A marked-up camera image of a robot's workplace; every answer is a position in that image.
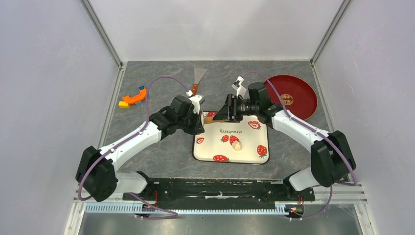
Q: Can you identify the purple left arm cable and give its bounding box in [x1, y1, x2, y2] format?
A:
[77, 75, 180, 221]

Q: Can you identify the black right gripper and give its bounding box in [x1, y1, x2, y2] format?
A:
[213, 94, 259, 124]

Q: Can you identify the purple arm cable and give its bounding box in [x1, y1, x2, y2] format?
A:
[241, 70, 359, 222]
[77, 75, 180, 221]

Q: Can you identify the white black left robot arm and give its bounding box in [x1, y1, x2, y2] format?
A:
[75, 95, 204, 202]

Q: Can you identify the dark red round plate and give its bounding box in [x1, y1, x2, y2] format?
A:
[264, 74, 318, 120]

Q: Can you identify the yellow toy block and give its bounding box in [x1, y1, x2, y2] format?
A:
[118, 101, 130, 109]

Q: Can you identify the beige dough piece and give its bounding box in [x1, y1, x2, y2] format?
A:
[232, 141, 242, 151]

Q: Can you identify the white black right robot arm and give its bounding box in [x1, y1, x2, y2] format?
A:
[213, 82, 357, 200]

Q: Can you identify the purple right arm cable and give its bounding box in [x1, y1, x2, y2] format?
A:
[241, 70, 359, 222]

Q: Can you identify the light blue slotted cable duct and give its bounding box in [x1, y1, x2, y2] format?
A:
[85, 203, 289, 215]

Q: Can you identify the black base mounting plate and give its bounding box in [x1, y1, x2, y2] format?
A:
[138, 178, 315, 210]

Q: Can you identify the orange curved toy block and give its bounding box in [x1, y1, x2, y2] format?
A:
[123, 88, 147, 104]

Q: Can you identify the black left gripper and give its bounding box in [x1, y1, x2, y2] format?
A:
[177, 108, 205, 135]

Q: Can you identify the white strawberry print tray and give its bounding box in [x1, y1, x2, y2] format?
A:
[192, 116, 270, 165]

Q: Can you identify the metal scraper with wooden handle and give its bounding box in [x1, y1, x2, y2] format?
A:
[191, 68, 207, 95]

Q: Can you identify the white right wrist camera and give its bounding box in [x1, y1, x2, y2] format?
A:
[232, 76, 247, 98]

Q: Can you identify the wooden dough roller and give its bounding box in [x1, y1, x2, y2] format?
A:
[203, 117, 228, 124]

